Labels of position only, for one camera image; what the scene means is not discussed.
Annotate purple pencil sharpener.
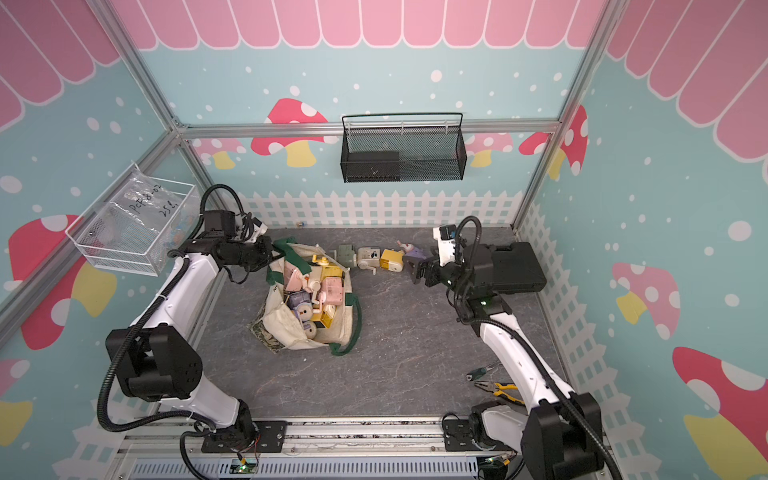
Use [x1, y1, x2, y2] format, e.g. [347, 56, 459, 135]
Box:
[398, 241, 428, 270]

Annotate cream canvas tote bag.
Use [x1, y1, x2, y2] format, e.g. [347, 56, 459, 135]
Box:
[249, 237, 363, 357]

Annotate pink pencil sharpener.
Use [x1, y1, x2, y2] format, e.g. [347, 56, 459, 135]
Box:
[316, 277, 345, 306]

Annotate beige pencil sharpener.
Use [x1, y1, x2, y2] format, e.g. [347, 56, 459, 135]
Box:
[356, 247, 381, 274]

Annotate green pencil sharpener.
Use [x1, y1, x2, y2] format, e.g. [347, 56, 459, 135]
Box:
[334, 244, 357, 269]

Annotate yellow pencil sharpener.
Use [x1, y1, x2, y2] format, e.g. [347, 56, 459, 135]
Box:
[379, 249, 405, 272]

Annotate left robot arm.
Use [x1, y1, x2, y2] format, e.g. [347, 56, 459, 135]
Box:
[96, 185, 278, 451]

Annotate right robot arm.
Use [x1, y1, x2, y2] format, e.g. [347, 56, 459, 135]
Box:
[406, 216, 622, 479]

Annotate black plastic tool case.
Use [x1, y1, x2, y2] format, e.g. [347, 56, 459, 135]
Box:
[490, 242, 547, 294]

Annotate black box in basket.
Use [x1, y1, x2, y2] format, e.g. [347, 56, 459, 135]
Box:
[341, 151, 401, 183]

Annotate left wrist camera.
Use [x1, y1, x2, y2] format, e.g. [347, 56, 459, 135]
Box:
[241, 213, 268, 243]

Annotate black wire mesh basket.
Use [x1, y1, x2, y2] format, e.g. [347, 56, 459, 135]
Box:
[340, 112, 468, 182]

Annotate clear wall bin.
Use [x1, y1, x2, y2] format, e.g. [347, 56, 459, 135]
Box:
[65, 164, 200, 277]

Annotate yellow handled pliers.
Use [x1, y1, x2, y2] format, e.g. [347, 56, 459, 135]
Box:
[473, 381, 525, 405]

